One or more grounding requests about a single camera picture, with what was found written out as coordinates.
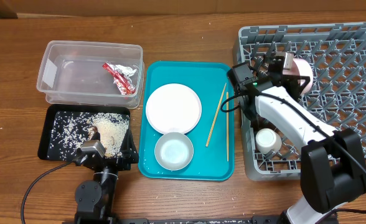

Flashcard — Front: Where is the clear plastic bin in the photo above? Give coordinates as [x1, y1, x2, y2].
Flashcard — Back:
[36, 40, 144, 109]

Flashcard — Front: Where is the black food waste tray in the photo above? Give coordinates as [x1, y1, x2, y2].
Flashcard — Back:
[37, 104, 130, 161]

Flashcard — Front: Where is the black left camera cable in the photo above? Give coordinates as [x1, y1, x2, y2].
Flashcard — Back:
[20, 160, 78, 224]

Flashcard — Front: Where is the white round plate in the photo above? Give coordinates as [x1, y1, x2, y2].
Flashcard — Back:
[145, 83, 202, 134]

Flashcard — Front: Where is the red foil wrapper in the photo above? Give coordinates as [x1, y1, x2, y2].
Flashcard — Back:
[102, 62, 138, 95]

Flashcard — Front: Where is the grey dish rack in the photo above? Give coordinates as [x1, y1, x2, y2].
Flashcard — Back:
[232, 21, 366, 182]

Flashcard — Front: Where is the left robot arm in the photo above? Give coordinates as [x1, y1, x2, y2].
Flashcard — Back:
[73, 129, 139, 223]

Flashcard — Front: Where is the black table edge frame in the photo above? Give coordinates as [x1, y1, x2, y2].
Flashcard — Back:
[61, 214, 339, 224]

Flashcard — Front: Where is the wooden chopstick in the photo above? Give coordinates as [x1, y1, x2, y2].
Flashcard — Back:
[205, 83, 227, 147]

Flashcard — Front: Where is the grey bowl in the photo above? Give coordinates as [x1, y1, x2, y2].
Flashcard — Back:
[154, 132, 194, 171]

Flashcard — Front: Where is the teal plastic tray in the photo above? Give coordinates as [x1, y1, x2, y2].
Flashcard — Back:
[138, 61, 235, 181]

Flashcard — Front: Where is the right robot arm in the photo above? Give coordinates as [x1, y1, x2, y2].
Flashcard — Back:
[228, 52, 366, 223]

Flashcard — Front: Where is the pink bowl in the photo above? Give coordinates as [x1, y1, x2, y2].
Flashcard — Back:
[291, 58, 313, 95]

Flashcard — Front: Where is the white cylindrical cup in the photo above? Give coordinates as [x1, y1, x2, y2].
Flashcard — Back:
[255, 128, 282, 154]

